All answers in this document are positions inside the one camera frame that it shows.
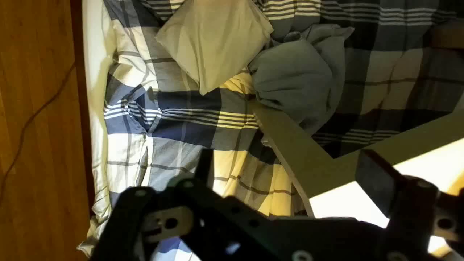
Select blue plaid duvet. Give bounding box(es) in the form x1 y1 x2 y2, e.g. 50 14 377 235
103 0 463 216

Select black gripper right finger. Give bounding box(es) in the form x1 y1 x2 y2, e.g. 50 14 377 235
356 149 438 261

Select light wooden side table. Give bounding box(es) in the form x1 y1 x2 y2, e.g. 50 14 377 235
248 97 464 258

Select thin dark floor cable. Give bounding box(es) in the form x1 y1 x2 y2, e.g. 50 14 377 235
0 62 79 194

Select beige pillow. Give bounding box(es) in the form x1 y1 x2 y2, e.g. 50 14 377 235
156 0 273 94

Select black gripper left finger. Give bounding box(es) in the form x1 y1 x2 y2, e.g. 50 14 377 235
90 187 156 261

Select white mattress sheet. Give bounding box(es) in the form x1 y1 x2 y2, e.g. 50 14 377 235
77 0 115 256

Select grey crumpled cloth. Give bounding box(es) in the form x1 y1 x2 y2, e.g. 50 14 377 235
250 23 354 136

